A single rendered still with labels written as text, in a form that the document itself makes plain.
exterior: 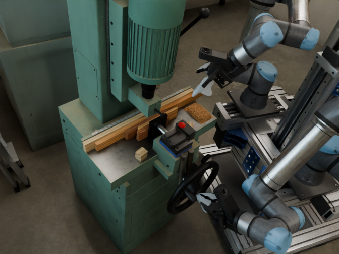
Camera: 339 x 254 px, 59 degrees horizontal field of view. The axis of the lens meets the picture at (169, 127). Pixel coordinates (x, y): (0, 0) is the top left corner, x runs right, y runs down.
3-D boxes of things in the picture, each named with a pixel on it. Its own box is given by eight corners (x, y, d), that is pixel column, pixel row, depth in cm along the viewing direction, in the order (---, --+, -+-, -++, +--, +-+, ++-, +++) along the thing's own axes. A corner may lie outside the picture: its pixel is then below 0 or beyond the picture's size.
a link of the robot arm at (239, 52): (241, 48, 96) (241, 35, 102) (230, 56, 99) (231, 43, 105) (256, 63, 99) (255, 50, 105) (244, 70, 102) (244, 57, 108)
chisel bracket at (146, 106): (147, 121, 123) (149, 106, 117) (127, 102, 129) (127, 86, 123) (160, 114, 127) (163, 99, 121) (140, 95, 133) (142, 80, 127)
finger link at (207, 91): (204, 106, 109) (220, 86, 108) (192, 96, 106) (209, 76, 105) (201, 104, 111) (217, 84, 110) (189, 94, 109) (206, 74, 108)
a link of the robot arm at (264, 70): (270, 97, 155) (280, 76, 145) (244, 89, 157) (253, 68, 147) (271, 83, 163) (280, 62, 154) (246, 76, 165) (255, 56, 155)
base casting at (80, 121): (124, 199, 128) (125, 188, 121) (59, 119, 154) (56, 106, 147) (197, 150, 151) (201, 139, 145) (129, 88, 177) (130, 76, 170)
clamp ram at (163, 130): (158, 146, 125) (160, 132, 118) (147, 135, 128) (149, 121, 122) (174, 137, 129) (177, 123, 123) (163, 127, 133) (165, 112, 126)
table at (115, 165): (124, 210, 111) (125, 202, 106) (81, 156, 124) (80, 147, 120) (229, 138, 142) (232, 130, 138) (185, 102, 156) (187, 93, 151)
